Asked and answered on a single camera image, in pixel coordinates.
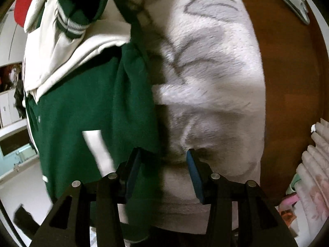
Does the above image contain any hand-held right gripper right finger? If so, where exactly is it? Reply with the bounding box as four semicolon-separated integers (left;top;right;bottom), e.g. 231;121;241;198
185;148;299;247

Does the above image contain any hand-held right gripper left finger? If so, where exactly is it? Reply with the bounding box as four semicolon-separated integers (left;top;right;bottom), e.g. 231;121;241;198
29;147;149;247

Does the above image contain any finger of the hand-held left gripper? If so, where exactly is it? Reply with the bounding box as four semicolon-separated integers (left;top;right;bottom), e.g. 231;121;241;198
13;204;39;240

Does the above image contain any green and white varsity jacket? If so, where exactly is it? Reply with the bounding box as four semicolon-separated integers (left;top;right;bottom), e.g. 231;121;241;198
23;0;170;244

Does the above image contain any floral fleece blanket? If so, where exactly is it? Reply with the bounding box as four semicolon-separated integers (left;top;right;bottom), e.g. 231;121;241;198
113;0;266;234

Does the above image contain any pink plastic bag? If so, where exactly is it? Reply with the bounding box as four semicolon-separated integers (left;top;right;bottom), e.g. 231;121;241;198
278;195;300;228

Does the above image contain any floral curtain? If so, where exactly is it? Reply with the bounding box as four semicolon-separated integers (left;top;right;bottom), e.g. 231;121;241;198
295;118;329;237

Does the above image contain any dark hanging cloth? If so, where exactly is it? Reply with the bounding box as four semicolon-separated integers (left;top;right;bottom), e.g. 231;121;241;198
14;78;27;119

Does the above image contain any white wardrobe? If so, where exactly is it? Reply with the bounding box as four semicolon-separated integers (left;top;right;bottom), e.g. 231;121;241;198
0;13;27;128

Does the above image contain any red garment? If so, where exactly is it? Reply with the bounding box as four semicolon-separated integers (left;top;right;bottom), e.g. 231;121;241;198
14;0;52;27

